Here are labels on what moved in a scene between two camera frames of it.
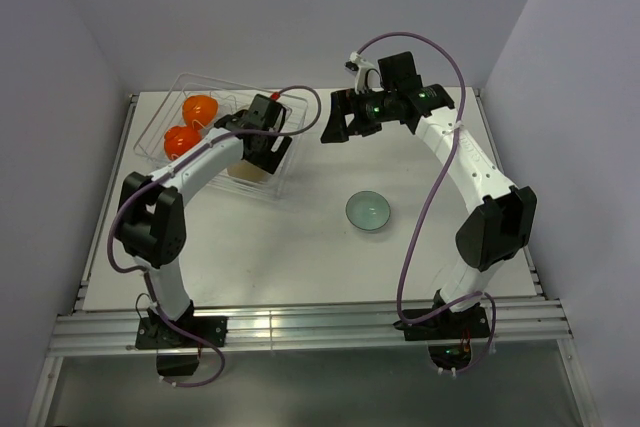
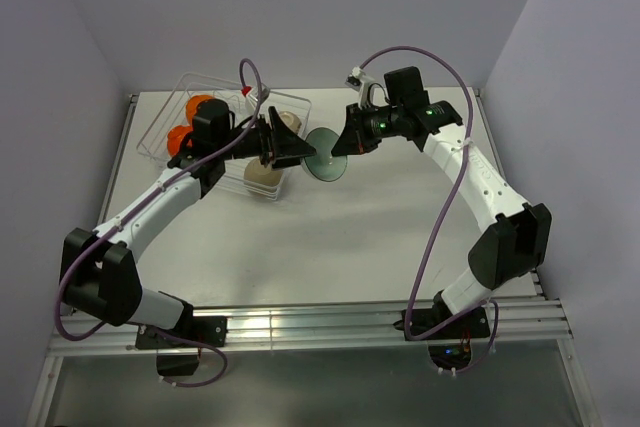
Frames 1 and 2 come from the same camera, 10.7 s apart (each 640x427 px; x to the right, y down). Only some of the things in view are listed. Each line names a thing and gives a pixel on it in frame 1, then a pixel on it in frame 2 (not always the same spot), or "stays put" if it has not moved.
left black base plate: x=156 y=333 stays put
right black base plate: x=453 y=326 stays put
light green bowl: x=368 y=210 to x=324 y=166
